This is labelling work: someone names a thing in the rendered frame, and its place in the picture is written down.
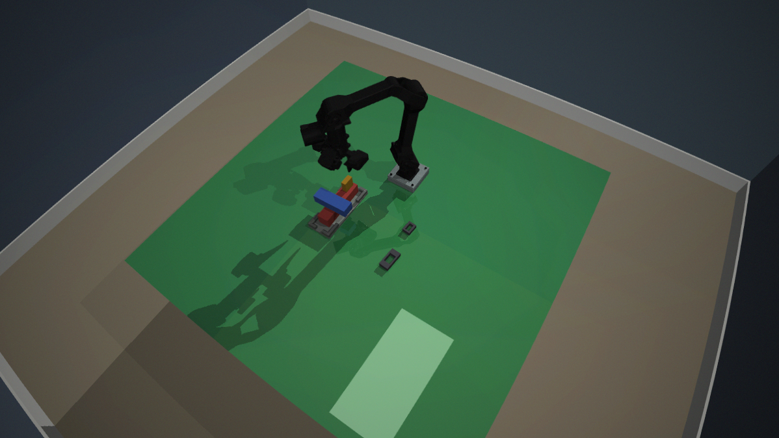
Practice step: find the brown rectangular block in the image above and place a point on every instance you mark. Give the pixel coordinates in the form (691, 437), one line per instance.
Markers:
(346, 183)

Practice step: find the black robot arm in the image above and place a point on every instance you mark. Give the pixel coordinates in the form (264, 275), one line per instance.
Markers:
(335, 113)

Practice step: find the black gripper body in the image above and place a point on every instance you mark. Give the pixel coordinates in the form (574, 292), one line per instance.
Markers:
(356, 159)

